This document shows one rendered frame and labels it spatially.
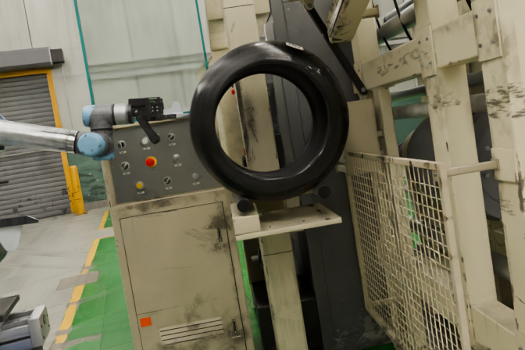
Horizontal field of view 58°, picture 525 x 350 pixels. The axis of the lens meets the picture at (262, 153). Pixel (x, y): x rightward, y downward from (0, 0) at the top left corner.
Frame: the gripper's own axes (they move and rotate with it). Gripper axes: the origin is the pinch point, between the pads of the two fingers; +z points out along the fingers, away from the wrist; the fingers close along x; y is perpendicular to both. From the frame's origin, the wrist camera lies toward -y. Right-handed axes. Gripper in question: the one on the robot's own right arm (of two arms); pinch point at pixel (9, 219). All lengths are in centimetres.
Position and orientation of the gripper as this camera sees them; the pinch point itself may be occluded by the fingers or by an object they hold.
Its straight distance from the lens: 90.3
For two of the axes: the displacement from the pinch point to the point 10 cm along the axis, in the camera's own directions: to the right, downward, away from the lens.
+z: 9.7, -1.5, -1.8
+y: 1.3, 9.9, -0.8
